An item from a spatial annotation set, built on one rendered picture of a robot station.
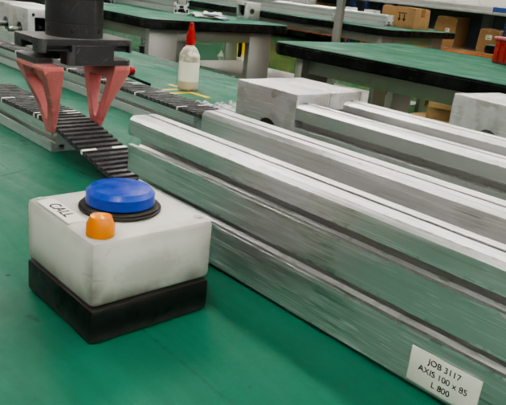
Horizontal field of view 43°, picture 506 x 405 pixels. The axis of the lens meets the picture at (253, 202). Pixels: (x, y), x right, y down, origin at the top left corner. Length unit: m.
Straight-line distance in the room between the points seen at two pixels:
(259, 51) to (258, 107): 2.89
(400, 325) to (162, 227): 0.14
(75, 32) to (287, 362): 0.42
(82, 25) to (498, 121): 0.46
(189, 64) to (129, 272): 0.83
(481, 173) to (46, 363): 0.35
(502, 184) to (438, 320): 0.22
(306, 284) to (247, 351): 0.06
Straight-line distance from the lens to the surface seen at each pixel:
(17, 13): 1.54
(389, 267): 0.35
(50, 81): 0.66
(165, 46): 3.16
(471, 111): 0.79
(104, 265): 0.34
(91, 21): 0.68
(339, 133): 0.62
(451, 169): 0.55
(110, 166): 0.62
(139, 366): 0.35
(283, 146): 0.49
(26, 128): 0.77
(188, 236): 0.37
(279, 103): 0.65
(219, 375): 0.34
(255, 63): 3.55
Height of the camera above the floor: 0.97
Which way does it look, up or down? 19 degrees down
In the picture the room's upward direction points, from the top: 6 degrees clockwise
